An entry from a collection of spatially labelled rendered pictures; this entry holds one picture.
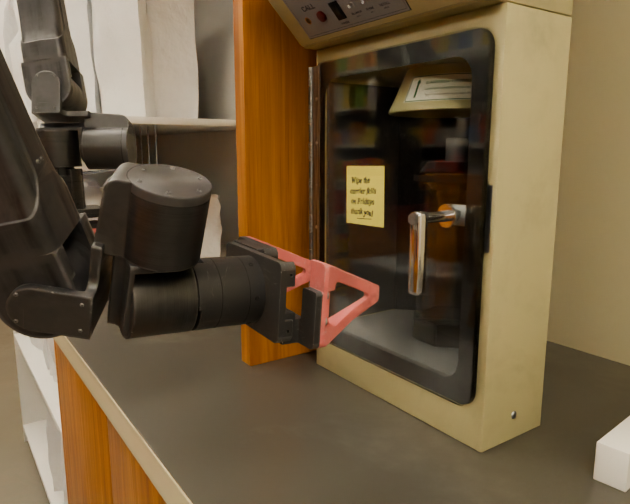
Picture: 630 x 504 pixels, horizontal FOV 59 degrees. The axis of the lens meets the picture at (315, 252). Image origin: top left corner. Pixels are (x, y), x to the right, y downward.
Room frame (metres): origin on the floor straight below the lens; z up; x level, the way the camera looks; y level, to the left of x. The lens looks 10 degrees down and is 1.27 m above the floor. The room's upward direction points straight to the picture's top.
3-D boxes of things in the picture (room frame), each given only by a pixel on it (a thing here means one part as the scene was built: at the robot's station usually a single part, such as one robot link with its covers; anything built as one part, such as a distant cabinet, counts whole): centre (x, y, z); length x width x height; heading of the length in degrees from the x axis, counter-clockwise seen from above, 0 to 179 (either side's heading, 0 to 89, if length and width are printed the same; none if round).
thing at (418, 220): (0.59, -0.12, 1.17); 0.05 x 0.03 x 0.10; 124
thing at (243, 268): (0.44, 0.07, 1.16); 0.10 x 0.07 x 0.07; 33
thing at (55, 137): (0.76, 0.34, 1.27); 0.07 x 0.06 x 0.07; 95
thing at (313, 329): (0.45, -0.01, 1.15); 0.09 x 0.07 x 0.07; 123
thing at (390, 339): (0.69, -0.09, 1.19); 0.30 x 0.01 x 0.40; 34
